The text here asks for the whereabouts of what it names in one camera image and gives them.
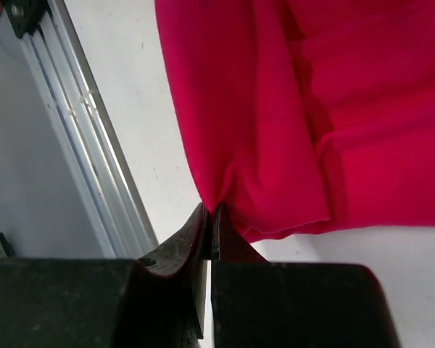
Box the aluminium front rail frame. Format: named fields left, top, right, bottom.
left=20, top=1, right=158, bottom=257

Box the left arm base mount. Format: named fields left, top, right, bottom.
left=0, top=0, right=49, bottom=39

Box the red t shirt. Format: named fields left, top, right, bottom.
left=155, top=1, right=435, bottom=241

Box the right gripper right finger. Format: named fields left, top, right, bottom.
left=211, top=207, right=400, bottom=347

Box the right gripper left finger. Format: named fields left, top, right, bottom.
left=0, top=205, right=209, bottom=347

